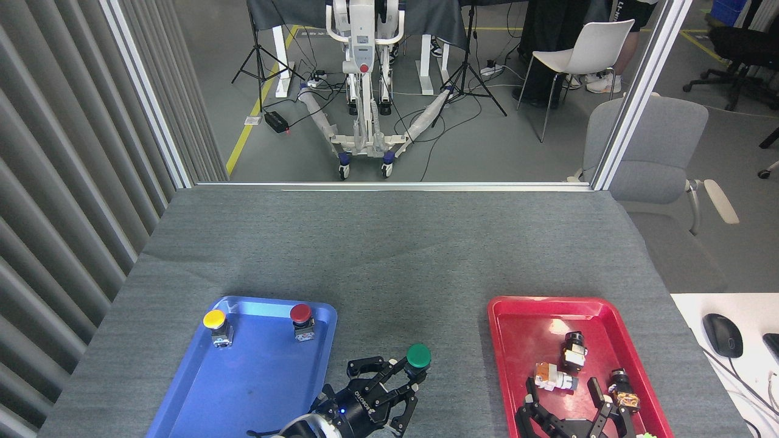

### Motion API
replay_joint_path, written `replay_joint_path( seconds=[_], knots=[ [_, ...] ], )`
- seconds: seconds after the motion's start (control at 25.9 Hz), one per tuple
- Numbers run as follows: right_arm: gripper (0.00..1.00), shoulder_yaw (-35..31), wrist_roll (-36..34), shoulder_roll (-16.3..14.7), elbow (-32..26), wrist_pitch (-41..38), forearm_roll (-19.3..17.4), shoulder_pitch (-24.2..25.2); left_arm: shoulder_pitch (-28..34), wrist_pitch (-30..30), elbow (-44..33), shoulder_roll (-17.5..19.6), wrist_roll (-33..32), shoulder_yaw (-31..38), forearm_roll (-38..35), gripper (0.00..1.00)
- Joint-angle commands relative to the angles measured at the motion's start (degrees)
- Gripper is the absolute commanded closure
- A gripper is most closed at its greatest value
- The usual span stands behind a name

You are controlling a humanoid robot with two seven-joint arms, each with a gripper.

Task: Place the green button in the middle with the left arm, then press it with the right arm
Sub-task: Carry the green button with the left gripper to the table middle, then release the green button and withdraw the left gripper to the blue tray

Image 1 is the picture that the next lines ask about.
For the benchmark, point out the red plastic tray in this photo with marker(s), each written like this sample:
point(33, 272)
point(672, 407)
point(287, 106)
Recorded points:
point(529, 347)

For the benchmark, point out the white stand on wheels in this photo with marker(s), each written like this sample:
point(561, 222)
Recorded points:
point(365, 55)

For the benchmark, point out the grey felt table cover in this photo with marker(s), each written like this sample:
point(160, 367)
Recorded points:
point(389, 267)

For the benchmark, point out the white desk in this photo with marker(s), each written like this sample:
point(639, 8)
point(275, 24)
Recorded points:
point(694, 316)

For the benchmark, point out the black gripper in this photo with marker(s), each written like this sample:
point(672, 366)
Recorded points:
point(583, 429)
point(360, 409)

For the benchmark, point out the blue plastic tray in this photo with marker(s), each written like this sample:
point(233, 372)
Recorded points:
point(255, 377)

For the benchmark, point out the blue bin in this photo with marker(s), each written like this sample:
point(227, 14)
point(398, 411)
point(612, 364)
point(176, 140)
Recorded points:
point(727, 11)

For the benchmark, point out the small green item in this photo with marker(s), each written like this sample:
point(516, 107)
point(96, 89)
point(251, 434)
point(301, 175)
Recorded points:
point(645, 435)

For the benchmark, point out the white power strip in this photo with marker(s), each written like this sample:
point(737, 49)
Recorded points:
point(492, 69)
point(316, 79)

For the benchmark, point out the green push button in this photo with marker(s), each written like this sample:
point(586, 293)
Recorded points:
point(419, 356)

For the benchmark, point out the white plastic chair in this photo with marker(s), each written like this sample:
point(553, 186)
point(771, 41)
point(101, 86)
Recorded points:
point(593, 52)

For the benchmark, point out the red push button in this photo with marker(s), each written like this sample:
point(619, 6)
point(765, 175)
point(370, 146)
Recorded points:
point(302, 321)

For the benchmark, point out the office chair base with caster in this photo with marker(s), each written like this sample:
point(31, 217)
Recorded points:
point(768, 139)

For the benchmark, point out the black office chair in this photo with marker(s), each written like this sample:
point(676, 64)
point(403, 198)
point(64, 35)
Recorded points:
point(739, 42)

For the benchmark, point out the black switch with orange block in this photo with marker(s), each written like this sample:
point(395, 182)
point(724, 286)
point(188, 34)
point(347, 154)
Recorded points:
point(624, 389)

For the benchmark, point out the white and orange switch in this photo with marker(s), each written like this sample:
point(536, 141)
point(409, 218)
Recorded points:
point(554, 376)

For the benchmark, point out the black power box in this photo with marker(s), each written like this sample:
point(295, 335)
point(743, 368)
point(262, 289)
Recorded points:
point(275, 121)

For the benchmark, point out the black tripod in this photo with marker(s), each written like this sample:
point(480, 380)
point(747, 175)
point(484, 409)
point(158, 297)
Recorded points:
point(260, 67)
point(467, 73)

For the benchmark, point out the grey office chair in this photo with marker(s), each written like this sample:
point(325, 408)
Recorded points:
point(657, 152)

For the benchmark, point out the person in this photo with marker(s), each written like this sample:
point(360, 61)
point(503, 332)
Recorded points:
point(554, 30)
point(437, 47)
point(627, 18)

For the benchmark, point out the silver frame post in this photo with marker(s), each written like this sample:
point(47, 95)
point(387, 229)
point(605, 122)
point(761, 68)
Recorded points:
point(639, 97)
point(149, 97)

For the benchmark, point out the black computer mouse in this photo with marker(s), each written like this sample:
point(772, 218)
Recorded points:
point(723, 334)

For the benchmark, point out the silver frame rail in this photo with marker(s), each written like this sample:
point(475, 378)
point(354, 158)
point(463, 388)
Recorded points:
point(395, 186)

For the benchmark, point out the black flat device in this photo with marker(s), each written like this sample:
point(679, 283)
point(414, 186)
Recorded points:
point(772, 345)

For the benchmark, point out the black selector switch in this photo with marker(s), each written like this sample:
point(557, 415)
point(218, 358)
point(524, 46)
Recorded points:
point(574, 351)

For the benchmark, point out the yellow push button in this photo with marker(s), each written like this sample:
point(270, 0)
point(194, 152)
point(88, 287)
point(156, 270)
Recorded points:
point(217, 325)

